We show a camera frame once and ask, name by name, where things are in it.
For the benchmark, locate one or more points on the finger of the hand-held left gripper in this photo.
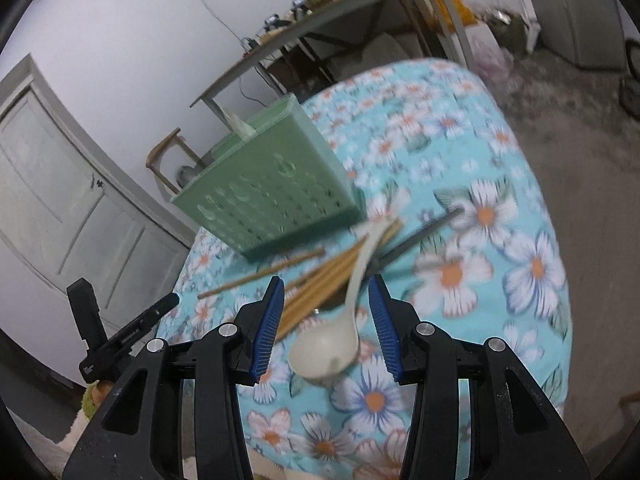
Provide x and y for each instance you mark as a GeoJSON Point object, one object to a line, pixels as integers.
{"type": "Point", "coordinates": [150, 314]}

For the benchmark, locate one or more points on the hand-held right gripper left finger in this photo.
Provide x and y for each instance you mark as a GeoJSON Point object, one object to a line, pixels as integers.
{"type": "Point", "coordinates": [267, 330]}

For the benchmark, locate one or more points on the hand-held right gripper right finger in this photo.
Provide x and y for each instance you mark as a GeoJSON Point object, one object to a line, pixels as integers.
{"type": "Point", "coordinates": [382, 325]}

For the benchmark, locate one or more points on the dark green spoon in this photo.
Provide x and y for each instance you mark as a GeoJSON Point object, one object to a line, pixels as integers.
{"type": "Point", "coordinates": [332, 308]}

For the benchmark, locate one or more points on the white plastic spoon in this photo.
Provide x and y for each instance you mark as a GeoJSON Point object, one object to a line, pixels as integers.
{"type": "Point", "coordinates": [325, 350]}

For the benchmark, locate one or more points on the bundle of bamboo chopsticks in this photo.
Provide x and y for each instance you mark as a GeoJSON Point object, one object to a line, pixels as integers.
{"type": "Point", "coordinates": [320, 280]}

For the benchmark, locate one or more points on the dark grey metal utensil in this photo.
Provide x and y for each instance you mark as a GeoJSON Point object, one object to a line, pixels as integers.
{"type": "Point", "coordinates": [425, 232]}

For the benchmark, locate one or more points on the green perforated utensil holder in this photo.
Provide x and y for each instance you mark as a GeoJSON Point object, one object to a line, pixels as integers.
{"type": "Point", "coordinates": [270, 190]}

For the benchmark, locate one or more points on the person's left forearm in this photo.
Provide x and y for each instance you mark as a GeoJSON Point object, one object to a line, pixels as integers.
{"type": "Point", "coordinates": [87, 402]}

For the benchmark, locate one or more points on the wooden chair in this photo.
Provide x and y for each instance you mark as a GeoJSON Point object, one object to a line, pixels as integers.
{"type": "Point", "coordinates": [162, 147]}

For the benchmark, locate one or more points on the blue floral tablecloth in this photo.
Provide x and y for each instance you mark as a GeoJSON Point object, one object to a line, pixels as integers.
{"type": "Point", "coordinates": [500, 160]}

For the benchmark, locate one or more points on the white bag under desk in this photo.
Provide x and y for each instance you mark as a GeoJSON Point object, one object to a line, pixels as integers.
{"type": "Point", "coordinates": [380, 52]}

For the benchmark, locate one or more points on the pink plastic bag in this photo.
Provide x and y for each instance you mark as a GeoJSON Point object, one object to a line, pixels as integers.
{"type": "Point", "coordinates": [490, 55]}

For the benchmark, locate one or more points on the grey desk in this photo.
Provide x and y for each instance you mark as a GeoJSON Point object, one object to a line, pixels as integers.
{"type": "Point", "coordinates": [453, 22]}

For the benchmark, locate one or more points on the dark green bag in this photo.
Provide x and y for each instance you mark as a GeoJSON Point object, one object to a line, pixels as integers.
{"type": "Point", "coordinates": [505, 27]}

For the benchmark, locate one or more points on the yellow plastic bag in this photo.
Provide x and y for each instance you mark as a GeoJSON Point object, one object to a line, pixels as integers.
{"type": "Point", "coordinates": [450, 7]}

